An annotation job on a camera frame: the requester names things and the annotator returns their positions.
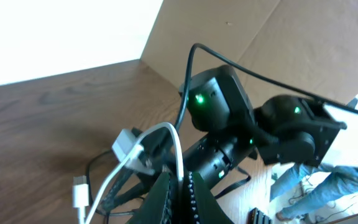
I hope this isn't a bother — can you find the black usb cable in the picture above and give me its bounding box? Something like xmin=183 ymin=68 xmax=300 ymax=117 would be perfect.
xmin=85 ymin=149 xmax=136 ymax=224

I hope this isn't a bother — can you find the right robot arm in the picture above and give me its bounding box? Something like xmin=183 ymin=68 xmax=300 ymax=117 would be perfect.
xmin=184 ymin=65 xmax=350 ymax=188

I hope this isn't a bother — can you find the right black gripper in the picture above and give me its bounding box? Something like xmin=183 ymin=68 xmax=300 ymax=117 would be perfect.
xmin=99 ymin=127 xmax=198 ymax=215

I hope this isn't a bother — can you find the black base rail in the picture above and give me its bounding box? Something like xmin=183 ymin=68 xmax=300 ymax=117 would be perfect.
xmin=247 ymin=208 xmax=272 ymax=224

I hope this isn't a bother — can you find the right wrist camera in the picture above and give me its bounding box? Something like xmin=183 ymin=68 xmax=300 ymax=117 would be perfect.
xmin=112 ymin=129 xmax=155 ymax=176

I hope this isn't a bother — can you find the right camera black cable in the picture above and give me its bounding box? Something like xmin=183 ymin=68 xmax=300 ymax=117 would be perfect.
xmin=174 ymin=42 xmax=358 ymax=131

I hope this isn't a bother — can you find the white usb cable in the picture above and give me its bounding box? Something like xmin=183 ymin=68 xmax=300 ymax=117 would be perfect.
xmin=72 ymin=121 xmax=185 ymax=224

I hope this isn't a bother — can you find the person in jeans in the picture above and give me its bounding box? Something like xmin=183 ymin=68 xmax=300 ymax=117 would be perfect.
xmin=270 ymin=164 xmax=358 ymax=222

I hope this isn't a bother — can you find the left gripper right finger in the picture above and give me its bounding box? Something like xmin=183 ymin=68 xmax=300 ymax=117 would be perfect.
xmin=188 ymin=172 xmax=233 ymax=224

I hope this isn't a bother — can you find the cardboard panel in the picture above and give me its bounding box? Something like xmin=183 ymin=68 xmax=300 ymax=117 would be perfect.
xmin=141 ymin=0 xmax=358 ymax=103

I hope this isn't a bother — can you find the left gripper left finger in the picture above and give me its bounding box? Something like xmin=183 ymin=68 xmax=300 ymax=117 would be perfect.
xmin=127 ymin=172 xmax=170 ymax=224

